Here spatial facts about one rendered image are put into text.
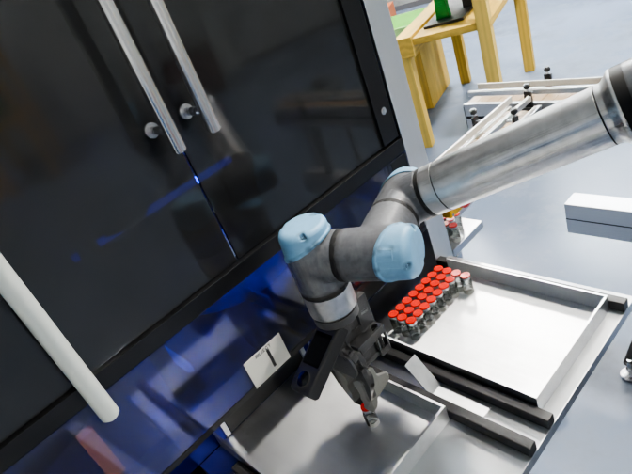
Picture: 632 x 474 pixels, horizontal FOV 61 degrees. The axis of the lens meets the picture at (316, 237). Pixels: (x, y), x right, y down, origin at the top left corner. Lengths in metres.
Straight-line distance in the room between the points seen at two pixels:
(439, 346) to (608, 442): 1.03
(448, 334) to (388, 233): 0.44
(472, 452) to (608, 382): 1.29
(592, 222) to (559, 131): 1.35
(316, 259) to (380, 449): 0.37
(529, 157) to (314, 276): 0.32
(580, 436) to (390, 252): 1.43
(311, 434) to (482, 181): 0.54
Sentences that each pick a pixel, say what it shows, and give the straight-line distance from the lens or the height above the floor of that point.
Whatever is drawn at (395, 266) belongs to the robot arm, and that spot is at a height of 1.23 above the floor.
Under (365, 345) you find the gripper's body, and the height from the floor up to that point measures 1.07.
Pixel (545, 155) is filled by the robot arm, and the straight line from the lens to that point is 0.71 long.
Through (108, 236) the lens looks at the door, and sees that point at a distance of 0.79.
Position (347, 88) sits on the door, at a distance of 1.02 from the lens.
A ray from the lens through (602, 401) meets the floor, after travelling 2.11.
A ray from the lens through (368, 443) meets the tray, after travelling 0.96.
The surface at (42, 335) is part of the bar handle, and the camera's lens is 0.70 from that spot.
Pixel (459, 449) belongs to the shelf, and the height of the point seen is 0.88.
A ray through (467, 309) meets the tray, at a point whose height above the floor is 0.88.
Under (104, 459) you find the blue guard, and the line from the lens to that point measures 0.89.
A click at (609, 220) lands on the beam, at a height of 0.51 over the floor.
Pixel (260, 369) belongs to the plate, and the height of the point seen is 1.02.
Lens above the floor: 1.62
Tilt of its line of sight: 28 degrees down
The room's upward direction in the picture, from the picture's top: 22 degrees counter-clockwise
